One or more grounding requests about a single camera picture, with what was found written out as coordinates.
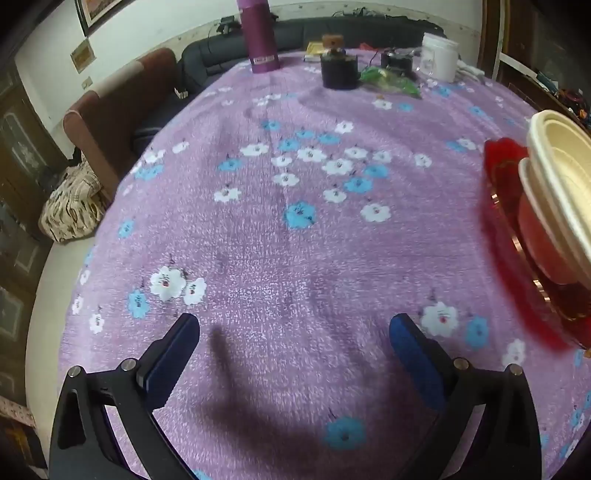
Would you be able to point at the yellow wall sticker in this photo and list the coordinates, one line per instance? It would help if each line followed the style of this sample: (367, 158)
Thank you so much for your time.
(83, 55)

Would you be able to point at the brown armchair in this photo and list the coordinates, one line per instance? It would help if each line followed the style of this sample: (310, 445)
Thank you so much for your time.
(115, 110)

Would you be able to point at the framed painting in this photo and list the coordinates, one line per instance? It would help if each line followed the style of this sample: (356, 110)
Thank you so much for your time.
(101, 11)

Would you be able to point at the white plastic jar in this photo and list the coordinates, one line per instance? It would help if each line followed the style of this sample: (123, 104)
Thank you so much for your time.
(438, 60)

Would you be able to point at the small black device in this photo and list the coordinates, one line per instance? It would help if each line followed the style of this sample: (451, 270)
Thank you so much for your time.
(397, 62)

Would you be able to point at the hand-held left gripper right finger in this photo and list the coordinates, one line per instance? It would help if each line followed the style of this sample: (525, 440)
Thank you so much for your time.
(415, 364)

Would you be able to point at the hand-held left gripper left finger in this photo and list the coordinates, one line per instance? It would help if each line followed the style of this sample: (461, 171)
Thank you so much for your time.
(173, 360)

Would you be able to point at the black leather sofa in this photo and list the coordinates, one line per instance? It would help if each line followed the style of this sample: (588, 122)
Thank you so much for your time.
(286, 34)

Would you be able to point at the purple floral tablecloth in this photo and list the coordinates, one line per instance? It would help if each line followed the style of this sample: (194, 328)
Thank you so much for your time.
(277, 254)

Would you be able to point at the black device on sofa back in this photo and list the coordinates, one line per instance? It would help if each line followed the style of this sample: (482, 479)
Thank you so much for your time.
(228, 25)

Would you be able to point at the green plastic bag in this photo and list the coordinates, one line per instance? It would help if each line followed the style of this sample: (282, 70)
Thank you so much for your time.
(388, 81)

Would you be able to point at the brown wooden cabinet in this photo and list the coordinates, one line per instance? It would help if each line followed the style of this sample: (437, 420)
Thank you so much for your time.
(23, 184)

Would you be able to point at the yellow box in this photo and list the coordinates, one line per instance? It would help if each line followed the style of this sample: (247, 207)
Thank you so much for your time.
(314, 48)

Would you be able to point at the dark wooden furniture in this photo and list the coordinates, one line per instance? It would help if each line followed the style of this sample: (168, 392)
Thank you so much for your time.
(531, 46)

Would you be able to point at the purple thermos bottle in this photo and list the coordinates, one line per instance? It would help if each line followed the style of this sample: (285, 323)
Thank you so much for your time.
(258, 37)

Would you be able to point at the red glass plate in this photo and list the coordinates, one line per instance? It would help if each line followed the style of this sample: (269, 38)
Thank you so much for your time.
(508, 240)

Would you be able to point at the cream plastic bowl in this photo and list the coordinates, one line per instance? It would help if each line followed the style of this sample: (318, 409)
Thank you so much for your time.
(561, 152)
(538, 230)

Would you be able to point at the black jar with wooden lid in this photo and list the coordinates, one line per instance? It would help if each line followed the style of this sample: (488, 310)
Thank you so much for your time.
(339, 71)

